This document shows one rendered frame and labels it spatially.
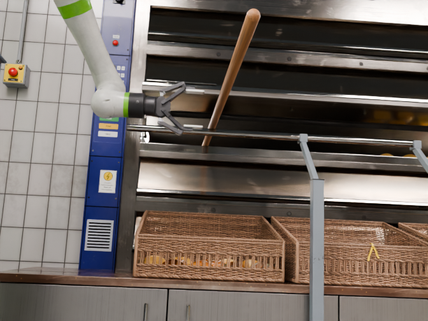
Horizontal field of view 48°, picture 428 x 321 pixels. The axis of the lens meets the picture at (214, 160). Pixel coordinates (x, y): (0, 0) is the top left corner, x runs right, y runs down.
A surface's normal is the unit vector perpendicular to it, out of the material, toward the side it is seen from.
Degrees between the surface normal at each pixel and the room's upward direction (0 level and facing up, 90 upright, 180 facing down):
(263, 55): 90
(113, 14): 90
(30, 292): 90
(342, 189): 70
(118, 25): 90
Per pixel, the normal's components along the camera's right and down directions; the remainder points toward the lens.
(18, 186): 0.07, -0.18
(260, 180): 0.07, -0.51
